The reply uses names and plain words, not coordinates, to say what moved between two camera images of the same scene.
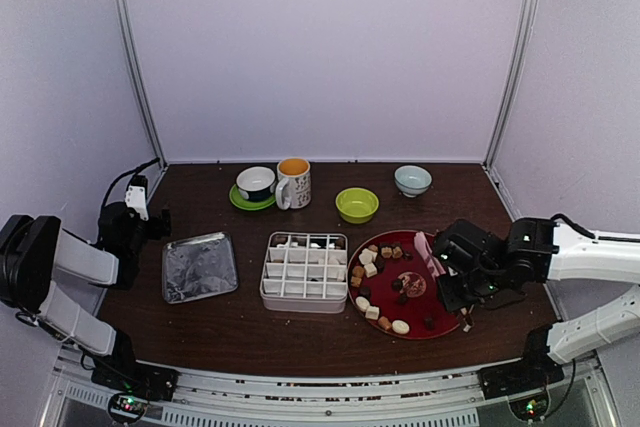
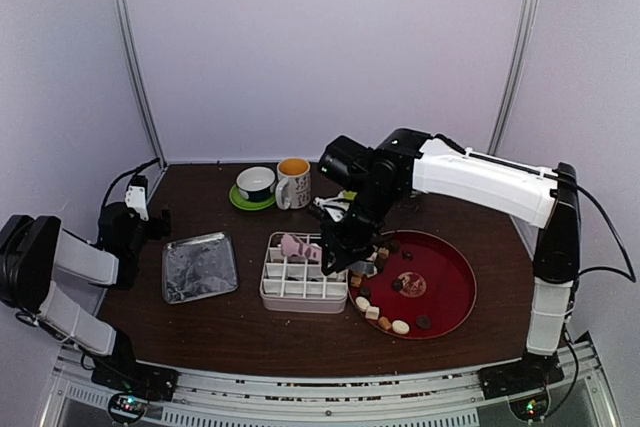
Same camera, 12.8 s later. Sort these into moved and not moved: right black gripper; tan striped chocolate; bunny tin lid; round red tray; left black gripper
Moved: right black gripper
Not moved: left black gripper; tan striped chocolate; round red tray; bunny tin lid
